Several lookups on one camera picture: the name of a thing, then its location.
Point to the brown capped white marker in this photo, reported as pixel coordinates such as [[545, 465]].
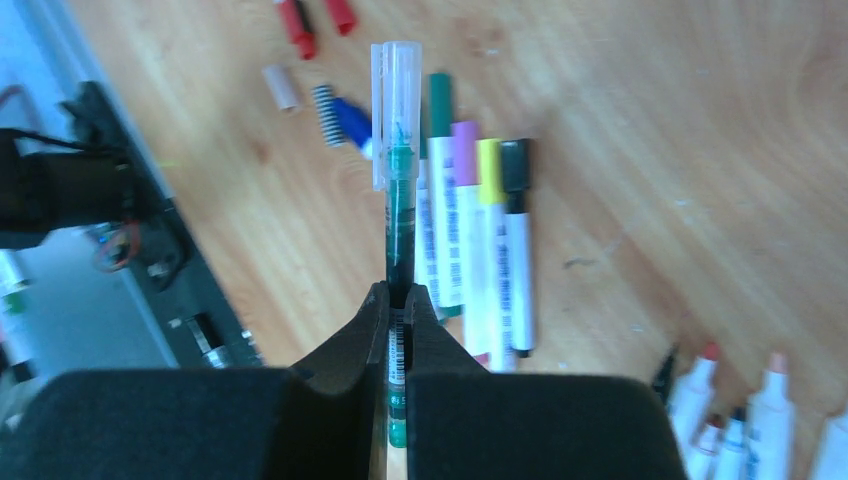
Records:
[[830, 462]]

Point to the dark green capped marker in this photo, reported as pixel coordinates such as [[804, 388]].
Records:
[[443, 194]]

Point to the pink capped white marker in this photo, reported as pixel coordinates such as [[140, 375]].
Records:
[[475, 338]]

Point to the beige capped white marker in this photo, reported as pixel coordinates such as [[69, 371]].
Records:
[[770, 424]]

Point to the red capped white marker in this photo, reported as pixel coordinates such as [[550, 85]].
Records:
[[702, 453]]

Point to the houndstooth pen cap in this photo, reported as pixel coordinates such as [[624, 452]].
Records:
[[324, 103]]

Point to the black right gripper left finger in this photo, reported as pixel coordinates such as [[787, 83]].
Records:
[[324, 417]]

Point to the blue capped thin pen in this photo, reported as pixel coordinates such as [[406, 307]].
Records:
[[730, 459]]

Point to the yellow capped white marker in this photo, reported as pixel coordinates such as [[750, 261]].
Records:
[[497, 303]]

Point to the black capped white marker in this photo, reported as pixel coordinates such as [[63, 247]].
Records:
[[516, 182]]

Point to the beige marker cap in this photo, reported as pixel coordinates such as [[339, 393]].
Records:
[[281, 87]]

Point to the red marker cap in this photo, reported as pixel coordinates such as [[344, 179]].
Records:
[[295, 19], [342, 15]]

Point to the houndstooth patterned pen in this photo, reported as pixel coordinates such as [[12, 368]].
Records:
[[662, 381]]

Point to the clear green gel pen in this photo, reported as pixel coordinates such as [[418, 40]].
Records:
[[396, 73]]

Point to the teal capped white marker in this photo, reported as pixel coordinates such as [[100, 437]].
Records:
[[425, 260]]

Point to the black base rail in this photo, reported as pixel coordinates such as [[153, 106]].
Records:
[[183, 304]]

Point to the blue pen cap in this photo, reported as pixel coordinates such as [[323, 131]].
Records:
[[356, 125]]

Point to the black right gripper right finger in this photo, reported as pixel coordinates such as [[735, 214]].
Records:
[[464, 422]]

